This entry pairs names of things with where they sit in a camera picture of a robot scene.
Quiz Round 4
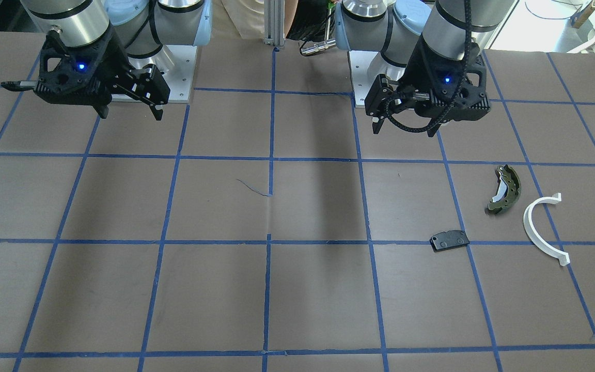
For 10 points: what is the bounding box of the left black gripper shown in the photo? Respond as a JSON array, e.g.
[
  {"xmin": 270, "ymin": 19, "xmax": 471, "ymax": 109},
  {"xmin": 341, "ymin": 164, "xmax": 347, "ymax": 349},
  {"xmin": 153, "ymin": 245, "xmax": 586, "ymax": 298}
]
[{"xmin": 365, "ymin": 38, "xmax": 491, "ymax": 137}]

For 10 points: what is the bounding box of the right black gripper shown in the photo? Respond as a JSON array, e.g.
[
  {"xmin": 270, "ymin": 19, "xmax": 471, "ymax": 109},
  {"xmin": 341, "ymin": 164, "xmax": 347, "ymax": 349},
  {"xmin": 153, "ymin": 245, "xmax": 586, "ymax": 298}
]
[{"xmin": 2, "ymin": 30, "xmax": 170, "ymax": 121}]

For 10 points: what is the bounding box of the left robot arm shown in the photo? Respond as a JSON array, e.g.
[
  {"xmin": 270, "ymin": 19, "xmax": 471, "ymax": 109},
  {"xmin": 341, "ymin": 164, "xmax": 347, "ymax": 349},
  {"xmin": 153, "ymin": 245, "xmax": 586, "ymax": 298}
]
[{"xmin": 334, "ymin": 1, "xmax": 516, "ymax": 137}]

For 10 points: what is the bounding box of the green brake shoe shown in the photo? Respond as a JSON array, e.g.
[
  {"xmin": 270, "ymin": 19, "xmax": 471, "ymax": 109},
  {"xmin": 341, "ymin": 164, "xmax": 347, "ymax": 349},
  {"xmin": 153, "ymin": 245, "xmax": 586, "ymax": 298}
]
[{"xmin": 486, "ymin": 164, "xmax": 521, "ymax": 215}]

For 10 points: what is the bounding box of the black brake pad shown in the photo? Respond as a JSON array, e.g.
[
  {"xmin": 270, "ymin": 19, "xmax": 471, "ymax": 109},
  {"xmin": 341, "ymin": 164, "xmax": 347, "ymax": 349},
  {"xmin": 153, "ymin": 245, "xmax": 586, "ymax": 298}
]
[{"xmin": 429, "ymin": 230, "xmax": 470, "ymax": 252}]

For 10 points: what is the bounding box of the seated person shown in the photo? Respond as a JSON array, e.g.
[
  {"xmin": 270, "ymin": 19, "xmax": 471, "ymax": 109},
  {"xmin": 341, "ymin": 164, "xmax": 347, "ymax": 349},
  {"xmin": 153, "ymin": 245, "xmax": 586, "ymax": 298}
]
[{"xmin": 212, "ymin": 1, "xmax": 329, "ymax": 41}]

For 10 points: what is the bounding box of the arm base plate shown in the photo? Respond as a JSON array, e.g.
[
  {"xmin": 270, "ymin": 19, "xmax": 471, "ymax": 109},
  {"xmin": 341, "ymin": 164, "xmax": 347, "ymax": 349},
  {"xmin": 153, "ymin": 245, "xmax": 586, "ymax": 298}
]
[
  {"xmin": 106, "ymin": 44, "xmax": 198, "ymax": 104},
  {"xmin": 349, "ymin": 50, "xmax": 383, "ymax": 109}
]

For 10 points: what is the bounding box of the metal handle tool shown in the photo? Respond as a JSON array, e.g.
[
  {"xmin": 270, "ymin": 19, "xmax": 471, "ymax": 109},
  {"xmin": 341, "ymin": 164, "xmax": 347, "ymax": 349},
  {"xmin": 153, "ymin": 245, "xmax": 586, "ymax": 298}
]
[{"xmin": 299, "ymin": 38, "xmax": 337, "ymax": 57}]

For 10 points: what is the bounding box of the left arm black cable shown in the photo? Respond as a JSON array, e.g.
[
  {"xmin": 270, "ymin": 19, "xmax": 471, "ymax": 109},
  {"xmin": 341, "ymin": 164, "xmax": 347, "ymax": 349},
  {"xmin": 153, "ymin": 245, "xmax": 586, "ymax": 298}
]
[{"xmin": 383, "ymin": 0, "xmax": 476, "ymax": 133}]

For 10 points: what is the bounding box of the aluminium frame post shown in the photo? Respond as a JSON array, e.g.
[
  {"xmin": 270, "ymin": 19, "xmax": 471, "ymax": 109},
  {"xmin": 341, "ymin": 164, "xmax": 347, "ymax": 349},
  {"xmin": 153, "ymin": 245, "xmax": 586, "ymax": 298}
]
[{"xmin": 263, "ymin": 0, "xmax": 285, "ymax": 49}]

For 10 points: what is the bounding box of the white curved plastic bracket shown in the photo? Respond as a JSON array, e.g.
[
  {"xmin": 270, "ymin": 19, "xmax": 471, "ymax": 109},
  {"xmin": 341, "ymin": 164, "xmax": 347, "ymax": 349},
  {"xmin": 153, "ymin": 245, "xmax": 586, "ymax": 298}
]
[{"xmin": 523, "ymin": 192, "xmax": 571, "ymax": 267}]

